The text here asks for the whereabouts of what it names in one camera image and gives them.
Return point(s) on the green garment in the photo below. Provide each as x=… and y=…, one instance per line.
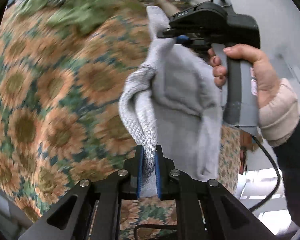
x=84, y=15

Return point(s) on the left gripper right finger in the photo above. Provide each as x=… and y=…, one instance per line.
x=205, y=210

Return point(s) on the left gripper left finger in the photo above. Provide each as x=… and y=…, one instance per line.
x=91, y=210

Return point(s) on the grey knit sweater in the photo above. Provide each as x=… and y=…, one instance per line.
x=172, y=101

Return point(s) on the person right forearm dark sleeve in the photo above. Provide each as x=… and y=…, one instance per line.
x=288, y=157

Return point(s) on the person right hand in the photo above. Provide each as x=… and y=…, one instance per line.
x=279, y=108

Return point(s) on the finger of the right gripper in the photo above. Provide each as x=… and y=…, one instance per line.
x=178, y=37

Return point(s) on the sunflower pattern bed cover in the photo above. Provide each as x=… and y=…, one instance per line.
x=59, y=106

